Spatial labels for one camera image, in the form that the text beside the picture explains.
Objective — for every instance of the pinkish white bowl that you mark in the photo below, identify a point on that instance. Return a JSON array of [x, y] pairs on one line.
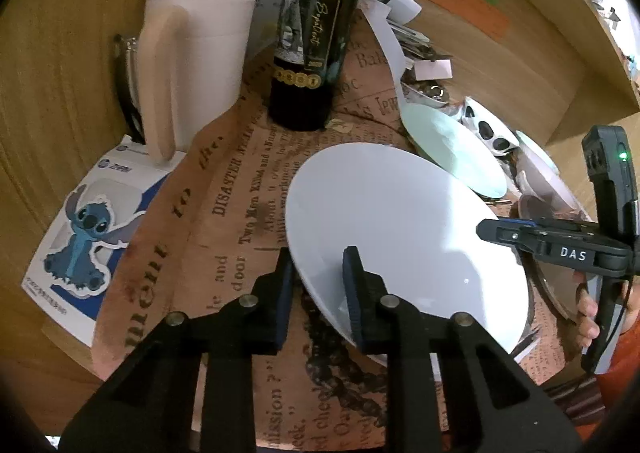
[[545, 188]]

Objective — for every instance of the person's right hand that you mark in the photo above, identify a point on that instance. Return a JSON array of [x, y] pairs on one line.
[[587, 315]]

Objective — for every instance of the panda print bowl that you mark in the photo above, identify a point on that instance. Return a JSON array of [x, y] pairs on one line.
[[487, 130]]

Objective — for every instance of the striped dark cloth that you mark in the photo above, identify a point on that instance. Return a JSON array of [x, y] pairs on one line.
[[575, 398]]

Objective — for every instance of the wooden shelf board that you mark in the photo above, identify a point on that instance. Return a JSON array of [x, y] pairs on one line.
[[575, 8]]

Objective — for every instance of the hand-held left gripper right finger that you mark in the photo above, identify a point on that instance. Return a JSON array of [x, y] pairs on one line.
[[350, 294]]

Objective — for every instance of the grey rimmed plate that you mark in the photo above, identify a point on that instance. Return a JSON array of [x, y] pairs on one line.
[[550, 283]]

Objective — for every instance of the dark wine bottle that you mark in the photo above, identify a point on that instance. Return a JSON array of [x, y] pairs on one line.
[[310, 83]]

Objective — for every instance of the cartoon sticker card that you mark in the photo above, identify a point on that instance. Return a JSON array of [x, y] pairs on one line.
[[75, 243]]

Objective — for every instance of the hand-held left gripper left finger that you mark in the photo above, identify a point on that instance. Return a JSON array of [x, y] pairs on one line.
[[287, 294]]

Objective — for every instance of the long white paper strip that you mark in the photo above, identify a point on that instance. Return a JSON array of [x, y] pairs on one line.
[[392, 53]]

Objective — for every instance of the small white card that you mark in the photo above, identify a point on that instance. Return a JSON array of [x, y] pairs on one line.
[[434, 69]]

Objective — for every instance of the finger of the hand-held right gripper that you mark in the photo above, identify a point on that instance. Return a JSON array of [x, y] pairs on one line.
[[505, 232], [565, 225]]

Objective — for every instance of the person's right forearm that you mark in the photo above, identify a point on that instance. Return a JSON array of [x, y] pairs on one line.
[[627, 373]]

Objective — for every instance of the orange sticky note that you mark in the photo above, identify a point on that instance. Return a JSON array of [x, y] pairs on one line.
[[465, 8]]

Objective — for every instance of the small pale green bowl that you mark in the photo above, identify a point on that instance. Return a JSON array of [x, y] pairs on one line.
[[537, 150]]

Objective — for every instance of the bowl of keys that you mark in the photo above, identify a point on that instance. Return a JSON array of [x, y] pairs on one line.
[[430, 92]]

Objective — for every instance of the pale green plate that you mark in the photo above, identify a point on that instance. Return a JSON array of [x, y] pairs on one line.
[[450, 148]]

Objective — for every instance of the newspaper print table mat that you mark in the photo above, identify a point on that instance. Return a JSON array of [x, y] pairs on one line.
[[225, 213]]

